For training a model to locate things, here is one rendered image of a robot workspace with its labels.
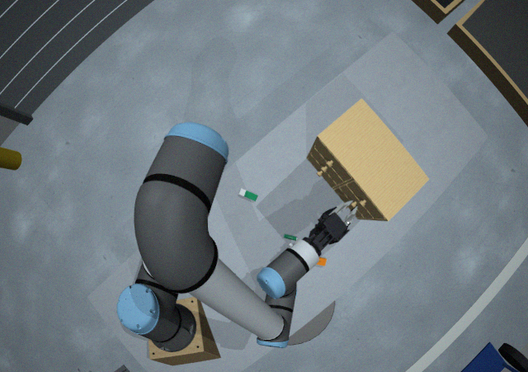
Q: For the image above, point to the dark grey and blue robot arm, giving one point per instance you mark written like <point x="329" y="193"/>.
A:
<point x="171" y="228"/>

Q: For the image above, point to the tan wooden drawer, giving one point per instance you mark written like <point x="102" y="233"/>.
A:
<point x="365" y="200"/>
<point x="325" y="168"/>
<point x="320" y="173"/>
<point x="345" y="199"/>
<point x="332" y="161"/>
<point x="355" y="202"/>

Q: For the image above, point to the tan wooden chest of drawers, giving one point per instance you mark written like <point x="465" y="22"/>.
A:
<point x="374" y="158"/>

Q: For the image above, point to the green and white eraser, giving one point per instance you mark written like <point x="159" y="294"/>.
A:
<point x="248" y="194"/>

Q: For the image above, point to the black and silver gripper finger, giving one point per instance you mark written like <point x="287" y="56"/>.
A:
<point x="336" y="209"/>
<point x="350" y="216"/>

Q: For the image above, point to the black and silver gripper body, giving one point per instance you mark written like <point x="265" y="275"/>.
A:
<point x="332" y="228"/>

